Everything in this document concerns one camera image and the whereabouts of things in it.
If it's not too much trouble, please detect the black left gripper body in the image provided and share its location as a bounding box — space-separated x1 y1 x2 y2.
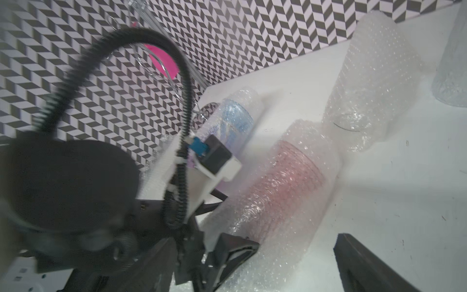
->
36 200 208 292

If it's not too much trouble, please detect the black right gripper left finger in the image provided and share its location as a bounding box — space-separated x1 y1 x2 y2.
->
105 238 178 292

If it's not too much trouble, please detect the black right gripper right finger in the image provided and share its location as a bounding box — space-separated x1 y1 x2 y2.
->
333 233 419 292

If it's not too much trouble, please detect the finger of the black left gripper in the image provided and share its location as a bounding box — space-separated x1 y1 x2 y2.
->
198 233 260 292

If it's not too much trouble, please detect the pink vase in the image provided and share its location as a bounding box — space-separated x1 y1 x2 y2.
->
201 119 341 292

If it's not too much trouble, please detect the blue purple vase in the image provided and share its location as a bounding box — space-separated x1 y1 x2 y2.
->
195 87 265 157

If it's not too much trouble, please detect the clear glass vase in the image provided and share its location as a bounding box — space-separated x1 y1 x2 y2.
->
431 1 467 108

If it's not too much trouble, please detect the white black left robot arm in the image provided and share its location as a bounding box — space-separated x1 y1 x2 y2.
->
1 27 260 292

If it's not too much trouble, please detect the clear wrapped vase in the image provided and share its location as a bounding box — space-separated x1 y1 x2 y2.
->
323 11 424 152

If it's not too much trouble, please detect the pink plastic wine glass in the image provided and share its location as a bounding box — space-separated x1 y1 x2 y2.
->
131 45 179 81

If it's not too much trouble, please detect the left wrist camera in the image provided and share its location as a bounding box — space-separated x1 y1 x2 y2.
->
162 135 242 229

